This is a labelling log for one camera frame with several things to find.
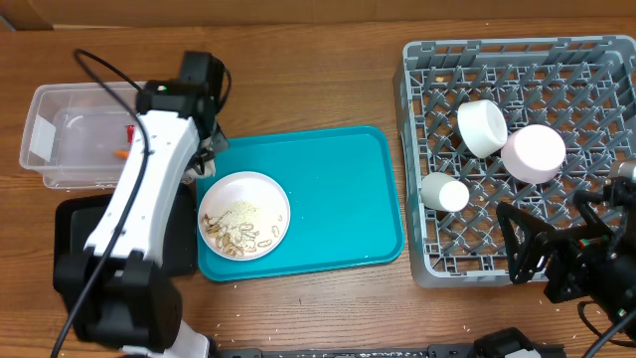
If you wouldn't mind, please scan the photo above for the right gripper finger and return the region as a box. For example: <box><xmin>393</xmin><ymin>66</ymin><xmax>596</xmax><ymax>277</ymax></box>
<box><xmin>572</xmin><ymin>190</ymin><xmax>613</xmax><ymax>234</ymax></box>
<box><xmin>496</xmin><ymin>202</ymin><xmax>555</xmax><ymax>284</ymax></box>

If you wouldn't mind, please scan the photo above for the large white plate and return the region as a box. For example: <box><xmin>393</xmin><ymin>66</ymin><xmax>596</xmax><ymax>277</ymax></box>
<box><xmin>198</xmin><ymin>171</ymin><xmax>291</xmax><ymax>259</ymax></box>

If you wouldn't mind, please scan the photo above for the red snack wrapper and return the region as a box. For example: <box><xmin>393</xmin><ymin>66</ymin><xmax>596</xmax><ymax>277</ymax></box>
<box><xmin>126</xmin><ymin>125</ymin><xmax>135</xmax><ymax>144</ymax></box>

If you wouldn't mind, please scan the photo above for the food scraps and rice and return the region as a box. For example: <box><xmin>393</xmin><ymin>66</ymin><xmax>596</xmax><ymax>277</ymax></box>
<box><xmin>200</xmin><ymin>200</ymin><xmax>286</xmax><ymax>261</ymax></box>

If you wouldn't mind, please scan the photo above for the orange carrot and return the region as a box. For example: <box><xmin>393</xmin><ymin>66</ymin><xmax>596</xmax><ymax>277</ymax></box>
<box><xmin>113</xmin><ymin>149</ymin><xmax>129</xmax><ymax>160</ymax></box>

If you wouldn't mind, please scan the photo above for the small white cup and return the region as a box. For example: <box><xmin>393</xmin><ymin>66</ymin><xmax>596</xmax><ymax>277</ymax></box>
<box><xmin>420</xmin><ymin>172</ymin><xmax>470</xmax><ymax>212</ymax></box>

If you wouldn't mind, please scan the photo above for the white bowl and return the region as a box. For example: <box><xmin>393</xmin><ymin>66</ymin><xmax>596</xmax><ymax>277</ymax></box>
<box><xmin>457</xmin><ymin>99</ymin><xmax>508</xmax><ymax>158</ymax></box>

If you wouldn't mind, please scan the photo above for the white napkin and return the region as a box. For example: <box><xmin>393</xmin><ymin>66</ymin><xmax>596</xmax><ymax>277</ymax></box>
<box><xmin>193</xmin><ymin>155</ymin><xmax>216</xmax><ymax>178</ymax></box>

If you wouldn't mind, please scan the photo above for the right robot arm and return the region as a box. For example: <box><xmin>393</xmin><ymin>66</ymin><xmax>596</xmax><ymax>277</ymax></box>
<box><xmin>496</xmin><ymin>178</ymin><xmax>635</xmax><ymax>357</ymax></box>

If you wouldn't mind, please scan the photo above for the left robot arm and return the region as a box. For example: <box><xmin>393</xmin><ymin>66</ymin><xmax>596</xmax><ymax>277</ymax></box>
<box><xmin>51</xmin><ymin>51</ymin><xmax>232</xmax><ymax>357</ymax></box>

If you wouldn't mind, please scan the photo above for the grey dishwasher rack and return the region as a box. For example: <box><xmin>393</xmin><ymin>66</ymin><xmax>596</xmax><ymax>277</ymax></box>
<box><xmin>394</xmin><ymin>36</ymin><xmax>635</xmax><ymax>287</ymax></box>

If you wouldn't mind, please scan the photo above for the clear plastic container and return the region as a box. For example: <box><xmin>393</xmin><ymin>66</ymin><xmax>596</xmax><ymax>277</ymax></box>
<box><xmin>18</xmin><ymin>81</ymin><xmax>202</xmax><ymax>190</ymax></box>

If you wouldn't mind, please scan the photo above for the teal plastic tray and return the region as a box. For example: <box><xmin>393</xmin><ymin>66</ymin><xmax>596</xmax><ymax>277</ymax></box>
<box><xmin>196</xmin><ymin>125</ymin><xmax>405</xmax><ymax>282</ymax></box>

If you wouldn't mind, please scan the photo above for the black plastic tray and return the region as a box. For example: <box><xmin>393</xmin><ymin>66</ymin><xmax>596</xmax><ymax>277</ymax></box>
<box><xmin>54</xmin><ymin>184</ymin><xmax>198</xmax><ymax>277</ymax></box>

